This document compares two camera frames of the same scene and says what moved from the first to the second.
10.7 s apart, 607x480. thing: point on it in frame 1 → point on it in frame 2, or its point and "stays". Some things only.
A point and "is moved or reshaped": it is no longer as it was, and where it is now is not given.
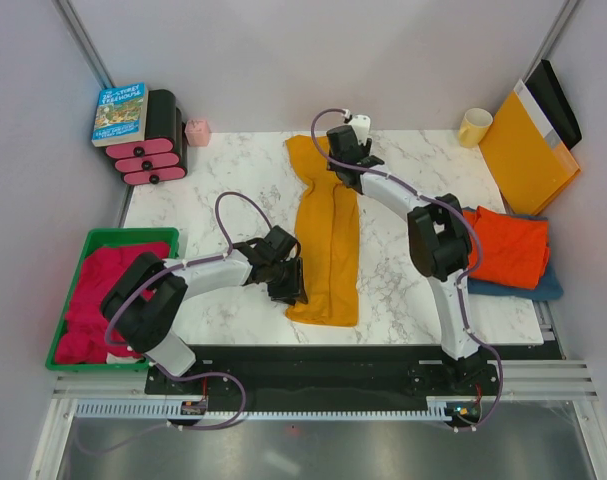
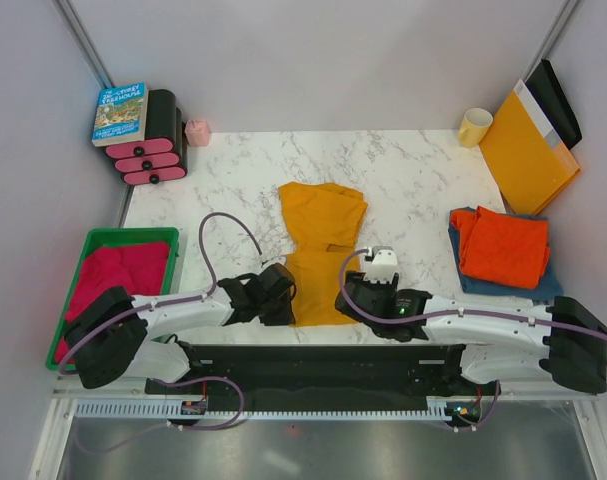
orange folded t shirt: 514,249 stays
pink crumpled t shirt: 83,339 stays
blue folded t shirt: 548,287 stays
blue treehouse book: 121,115 stays
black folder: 554,102 stays
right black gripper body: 335,167 → 386,289
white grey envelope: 540,116 stays
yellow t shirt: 327,217 is moved or reshaped
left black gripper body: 286,280 → 275,313
